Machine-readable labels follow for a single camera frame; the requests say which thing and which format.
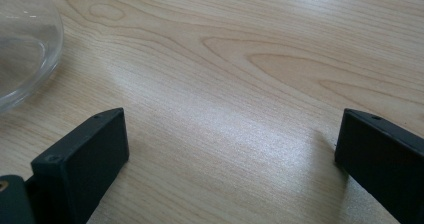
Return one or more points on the clear glass bowl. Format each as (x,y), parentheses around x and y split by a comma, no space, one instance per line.
(25,47)

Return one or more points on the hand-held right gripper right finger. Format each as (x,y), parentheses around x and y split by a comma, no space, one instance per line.
(383,160)

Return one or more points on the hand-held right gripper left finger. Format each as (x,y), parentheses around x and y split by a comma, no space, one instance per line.
(83,160)

